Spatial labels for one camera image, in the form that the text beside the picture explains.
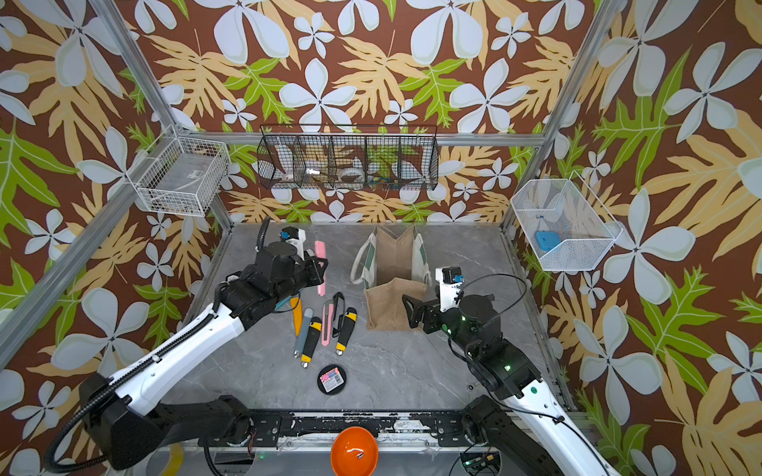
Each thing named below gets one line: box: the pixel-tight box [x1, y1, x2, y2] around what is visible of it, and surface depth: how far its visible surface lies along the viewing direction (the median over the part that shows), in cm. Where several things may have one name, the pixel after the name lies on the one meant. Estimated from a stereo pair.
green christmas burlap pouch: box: [350, 225, 433, 332], surface depth 90 cm
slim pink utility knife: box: [321, 303, 335, 347], surface depth 95 cm
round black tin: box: [316, 363, 348, 396], surface depth 82 cm
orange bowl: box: [330, 426, 380, 476], surface depth 71 cm
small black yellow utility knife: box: [335, 306, 359, 357], surface depth 93 cm
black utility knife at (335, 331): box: [331, 291, 346, 339], surface depth 95 cm
